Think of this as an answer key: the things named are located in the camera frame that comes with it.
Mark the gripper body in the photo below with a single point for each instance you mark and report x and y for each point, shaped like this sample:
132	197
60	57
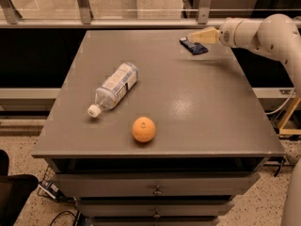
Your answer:
226	35

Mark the dark blue rxbar wrapper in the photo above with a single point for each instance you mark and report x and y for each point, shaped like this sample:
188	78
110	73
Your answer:
194	48

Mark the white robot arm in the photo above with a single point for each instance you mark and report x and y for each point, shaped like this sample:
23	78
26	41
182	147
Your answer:
275	37

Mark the grey drawer cabinet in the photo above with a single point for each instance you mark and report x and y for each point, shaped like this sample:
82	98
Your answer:
207	117

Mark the clear plastic water bottle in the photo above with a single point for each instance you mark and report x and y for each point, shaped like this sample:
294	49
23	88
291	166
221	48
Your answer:
113	89

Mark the orange fruit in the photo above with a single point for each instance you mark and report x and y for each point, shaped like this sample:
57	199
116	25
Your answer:
143	129

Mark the upper grey drawer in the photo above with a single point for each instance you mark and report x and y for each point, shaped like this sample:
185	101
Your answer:
154	184

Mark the grey drawer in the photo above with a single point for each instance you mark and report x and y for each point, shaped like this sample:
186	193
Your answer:
156	209
154	184

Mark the metal glass railing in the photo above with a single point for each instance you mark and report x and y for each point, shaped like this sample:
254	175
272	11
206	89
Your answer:
138	13

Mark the lower grey drawer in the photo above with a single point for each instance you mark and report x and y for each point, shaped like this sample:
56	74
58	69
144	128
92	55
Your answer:
156	209

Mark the small box on floor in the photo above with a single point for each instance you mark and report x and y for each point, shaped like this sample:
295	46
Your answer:
48	187

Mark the black office chair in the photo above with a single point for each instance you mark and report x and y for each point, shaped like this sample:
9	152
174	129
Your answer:
14	191

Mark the yellow wooden frame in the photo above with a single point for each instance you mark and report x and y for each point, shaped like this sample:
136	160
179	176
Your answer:
281	126

